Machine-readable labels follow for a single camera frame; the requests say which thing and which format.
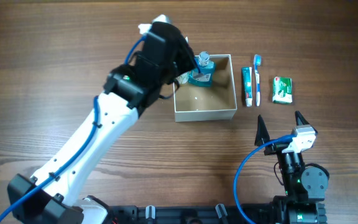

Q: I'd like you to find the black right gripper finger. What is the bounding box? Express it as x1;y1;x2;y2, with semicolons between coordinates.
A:
254;114;270;146
295;111;318;134

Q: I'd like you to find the blue disposable razor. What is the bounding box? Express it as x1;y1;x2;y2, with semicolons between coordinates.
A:
194;56;201;73

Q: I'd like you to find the white leaf-print tube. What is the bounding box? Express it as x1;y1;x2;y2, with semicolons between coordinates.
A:
176;72;189;85

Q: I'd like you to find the blue mouthwash bottle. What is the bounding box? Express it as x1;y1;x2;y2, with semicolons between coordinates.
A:
188;52;216;87

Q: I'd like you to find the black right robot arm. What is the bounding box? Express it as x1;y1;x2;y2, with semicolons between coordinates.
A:
253;111;329;224

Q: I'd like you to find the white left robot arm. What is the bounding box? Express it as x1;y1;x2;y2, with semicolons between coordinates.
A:
5;21;196;223

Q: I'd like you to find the green white soap pack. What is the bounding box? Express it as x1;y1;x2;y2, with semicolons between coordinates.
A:
272;77;293;104

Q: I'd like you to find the white open box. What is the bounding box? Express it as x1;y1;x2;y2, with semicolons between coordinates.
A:
173;54;237;122

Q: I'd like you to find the blue white toothpaste tube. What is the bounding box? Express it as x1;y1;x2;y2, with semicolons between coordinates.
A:
242;67;252;107

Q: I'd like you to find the blue white toothbrush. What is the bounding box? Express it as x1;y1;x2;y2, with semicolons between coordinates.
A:
254;54;262;106

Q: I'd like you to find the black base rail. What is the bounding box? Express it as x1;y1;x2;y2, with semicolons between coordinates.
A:
106;203;328;224

